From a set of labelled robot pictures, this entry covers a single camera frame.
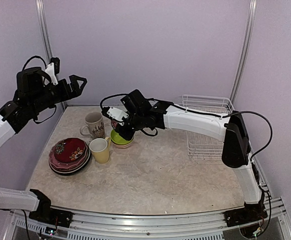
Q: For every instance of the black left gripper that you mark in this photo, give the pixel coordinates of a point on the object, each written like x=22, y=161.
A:
x=75, y=91

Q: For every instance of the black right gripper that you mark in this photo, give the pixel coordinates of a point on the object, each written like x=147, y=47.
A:
x=128, y=134

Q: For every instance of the lime green bowl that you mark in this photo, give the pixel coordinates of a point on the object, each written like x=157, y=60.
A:
x=117, y=139

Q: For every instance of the red white floral bowl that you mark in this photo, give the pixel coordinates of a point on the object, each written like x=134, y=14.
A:
x=122, y=146

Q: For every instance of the pale yellow cup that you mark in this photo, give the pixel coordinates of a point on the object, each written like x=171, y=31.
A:
x=100, y=149

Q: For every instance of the white shell pattern mug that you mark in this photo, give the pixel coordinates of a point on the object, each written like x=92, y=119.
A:
x=94, y=126

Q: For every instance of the black striped rim plate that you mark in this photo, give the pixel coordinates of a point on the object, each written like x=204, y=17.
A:
x=67, y=169

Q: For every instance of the dark red patterned plate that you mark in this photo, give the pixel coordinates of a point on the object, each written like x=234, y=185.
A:
x=69, y=150

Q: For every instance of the pink polka dot plate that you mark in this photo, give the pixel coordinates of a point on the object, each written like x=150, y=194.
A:
x=69, y=156

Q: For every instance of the blue white patterned cup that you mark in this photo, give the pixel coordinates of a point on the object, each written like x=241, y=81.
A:
x=114, y=124

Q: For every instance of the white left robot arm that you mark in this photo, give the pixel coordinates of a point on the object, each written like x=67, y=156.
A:
x=37, y=89

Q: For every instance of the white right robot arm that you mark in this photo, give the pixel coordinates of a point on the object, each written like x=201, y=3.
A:
x=143, y=113

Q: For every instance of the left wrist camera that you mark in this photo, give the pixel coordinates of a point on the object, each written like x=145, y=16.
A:
x=52, y=69

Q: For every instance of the white wire dish rack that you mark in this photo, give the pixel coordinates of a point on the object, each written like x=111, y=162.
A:
x=205, y=140

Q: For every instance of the left aluminium frame post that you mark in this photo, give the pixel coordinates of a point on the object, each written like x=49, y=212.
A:
x=40, y=9

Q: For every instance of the aluminium frame post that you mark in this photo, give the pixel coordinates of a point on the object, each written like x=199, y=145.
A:
x=245, y=49
x=40, y=9

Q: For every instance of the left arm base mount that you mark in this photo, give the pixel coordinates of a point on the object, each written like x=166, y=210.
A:
x=52, y=216

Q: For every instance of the front aluminium rail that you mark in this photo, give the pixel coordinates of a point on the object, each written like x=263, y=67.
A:
x=213, y=225

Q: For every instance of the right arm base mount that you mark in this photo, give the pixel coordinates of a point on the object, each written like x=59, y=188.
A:
x=243, y=216

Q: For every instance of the right aluminium frame post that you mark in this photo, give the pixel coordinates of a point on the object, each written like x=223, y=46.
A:
x=245, y=49

